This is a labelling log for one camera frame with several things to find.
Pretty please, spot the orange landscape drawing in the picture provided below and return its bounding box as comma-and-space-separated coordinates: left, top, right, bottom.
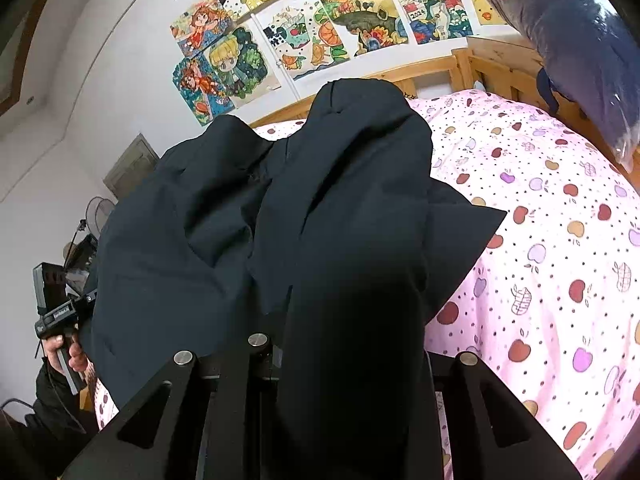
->
320, 0, 408, 56

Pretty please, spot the blond boy drawing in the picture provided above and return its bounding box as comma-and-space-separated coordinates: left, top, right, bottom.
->
204, 26, 281, 108

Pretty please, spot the plastic bag of clothes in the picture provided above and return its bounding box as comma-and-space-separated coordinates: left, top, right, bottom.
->
488, 0, 639, 171

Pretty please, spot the orange-haired girl drawing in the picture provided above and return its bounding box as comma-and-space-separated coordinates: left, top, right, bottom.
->
170, 0, 233, 58

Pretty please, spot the large black garment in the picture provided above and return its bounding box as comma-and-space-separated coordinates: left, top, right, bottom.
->
80, 79, 506, 479

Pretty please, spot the mermaid girl drawing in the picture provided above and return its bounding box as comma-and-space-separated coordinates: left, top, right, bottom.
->
172, 54, 234, 126

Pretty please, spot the yellow chick drawing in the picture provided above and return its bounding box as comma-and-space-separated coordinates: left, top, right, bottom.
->
472, 0, 506, 25

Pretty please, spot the person's left hand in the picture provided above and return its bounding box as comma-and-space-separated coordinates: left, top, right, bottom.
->
41, 334, 90, 376

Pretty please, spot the grey wall panel door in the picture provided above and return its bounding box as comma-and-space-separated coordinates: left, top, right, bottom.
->
103, 133, 160, 200

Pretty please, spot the wooden bed frame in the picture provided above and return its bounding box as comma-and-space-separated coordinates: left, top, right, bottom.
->
250, 37, 639, 193

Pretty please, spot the oranges and cup drawing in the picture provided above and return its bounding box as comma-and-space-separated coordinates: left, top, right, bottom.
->
256, 0, 350, 80

